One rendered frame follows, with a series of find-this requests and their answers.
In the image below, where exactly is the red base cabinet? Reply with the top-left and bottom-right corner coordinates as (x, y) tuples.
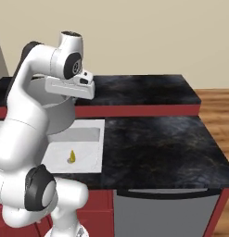
(0, 189), (116, 237)

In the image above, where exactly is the grey tall appliance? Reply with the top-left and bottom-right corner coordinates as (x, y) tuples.
(0, 31), (10, 81)

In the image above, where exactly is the red cabinet end panel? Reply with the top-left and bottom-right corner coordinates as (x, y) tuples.
(202, 186), (229, 237)

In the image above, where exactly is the small yellow cone-shaped object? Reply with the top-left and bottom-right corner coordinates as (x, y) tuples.
(66, 149), (78, 164)

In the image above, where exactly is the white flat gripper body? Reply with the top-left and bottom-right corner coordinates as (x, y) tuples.
(44, 75), (96, 101)

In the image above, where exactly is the large grey metal pot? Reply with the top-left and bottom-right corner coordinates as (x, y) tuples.
(27, 73), (78, 137)

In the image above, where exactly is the white sink basin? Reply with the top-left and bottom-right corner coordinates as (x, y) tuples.
(0, 118), (107, 174)

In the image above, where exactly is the red raised counter panel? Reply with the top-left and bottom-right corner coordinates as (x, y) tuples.
(0, 104), (202, 120)

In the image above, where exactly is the dark dishwasher handle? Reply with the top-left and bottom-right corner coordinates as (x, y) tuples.
(117, 188), (223, 201)

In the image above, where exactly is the grey dishwasher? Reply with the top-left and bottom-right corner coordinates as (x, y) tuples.
(112, 188), (223, 237)

